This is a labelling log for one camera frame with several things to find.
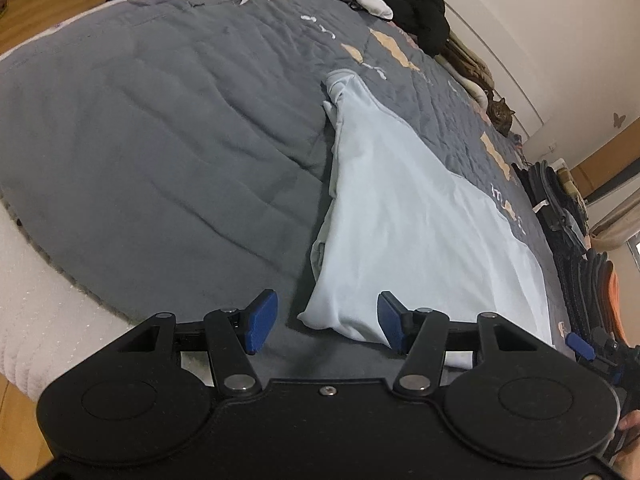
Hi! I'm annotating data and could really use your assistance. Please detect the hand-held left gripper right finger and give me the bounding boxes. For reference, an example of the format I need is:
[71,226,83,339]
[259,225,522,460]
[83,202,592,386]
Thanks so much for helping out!
[377,290,538,400]

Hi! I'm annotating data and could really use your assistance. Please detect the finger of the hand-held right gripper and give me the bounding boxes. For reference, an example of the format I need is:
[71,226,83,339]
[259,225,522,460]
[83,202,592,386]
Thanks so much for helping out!
[566,327,626,376]

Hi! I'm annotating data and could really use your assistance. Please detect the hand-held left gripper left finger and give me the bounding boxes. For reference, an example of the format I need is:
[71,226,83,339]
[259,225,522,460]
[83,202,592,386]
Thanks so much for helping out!
[117,289,278,400]

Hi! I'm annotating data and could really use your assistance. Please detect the light blue hooded jacket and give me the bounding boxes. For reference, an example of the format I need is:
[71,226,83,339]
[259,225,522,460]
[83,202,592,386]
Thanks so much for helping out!
[297,67,556,371]

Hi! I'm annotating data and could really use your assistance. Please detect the clothes stack with orange towel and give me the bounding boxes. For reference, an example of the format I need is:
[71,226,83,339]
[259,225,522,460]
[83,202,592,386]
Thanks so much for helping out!
[550,247,631,356]

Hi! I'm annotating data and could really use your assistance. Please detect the stack of dark folded clothes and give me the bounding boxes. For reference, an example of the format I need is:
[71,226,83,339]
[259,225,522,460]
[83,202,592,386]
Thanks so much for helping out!
[512,160,593,256]

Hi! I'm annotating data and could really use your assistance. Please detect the person's right hand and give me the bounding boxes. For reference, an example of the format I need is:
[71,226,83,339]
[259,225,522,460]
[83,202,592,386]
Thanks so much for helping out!
[616,409,640,480]

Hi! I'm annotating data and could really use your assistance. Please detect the beige curtain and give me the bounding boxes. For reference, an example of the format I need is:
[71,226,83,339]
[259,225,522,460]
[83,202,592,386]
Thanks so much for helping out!
[587,200,640,251]

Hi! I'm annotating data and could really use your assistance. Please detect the tan cylindrical object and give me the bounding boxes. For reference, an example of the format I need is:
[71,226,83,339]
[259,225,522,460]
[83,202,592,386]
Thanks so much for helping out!
[556,167,587,211]

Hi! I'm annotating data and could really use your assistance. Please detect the dark flat panel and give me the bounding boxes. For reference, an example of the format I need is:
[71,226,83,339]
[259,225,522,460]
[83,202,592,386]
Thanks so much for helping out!
[582,170,640,207]

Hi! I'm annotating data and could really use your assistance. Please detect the grey printed bed quilt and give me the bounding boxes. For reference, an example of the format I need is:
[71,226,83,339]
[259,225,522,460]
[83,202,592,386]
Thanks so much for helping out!
[0,0,576,366]

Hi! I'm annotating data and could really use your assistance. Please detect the white mattress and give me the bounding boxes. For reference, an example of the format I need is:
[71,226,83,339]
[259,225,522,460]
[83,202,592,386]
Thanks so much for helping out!
[0,200,136,401]

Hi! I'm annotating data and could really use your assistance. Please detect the tabby cat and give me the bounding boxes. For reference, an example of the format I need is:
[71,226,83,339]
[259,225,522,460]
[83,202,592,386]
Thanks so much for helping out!
[485,91,517,136]

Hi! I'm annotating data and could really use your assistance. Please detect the folded brown blankets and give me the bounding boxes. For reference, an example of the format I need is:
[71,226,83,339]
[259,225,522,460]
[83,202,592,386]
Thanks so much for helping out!
[435,30,496,108]

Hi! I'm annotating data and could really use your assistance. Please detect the white headboard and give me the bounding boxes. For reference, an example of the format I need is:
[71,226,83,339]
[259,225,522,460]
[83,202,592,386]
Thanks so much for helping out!
[395,0,546,138]

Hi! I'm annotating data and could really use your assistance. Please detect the black puffer jacket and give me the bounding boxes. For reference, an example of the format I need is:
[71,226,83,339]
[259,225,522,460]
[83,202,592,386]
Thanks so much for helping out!
[320,0,451,56]

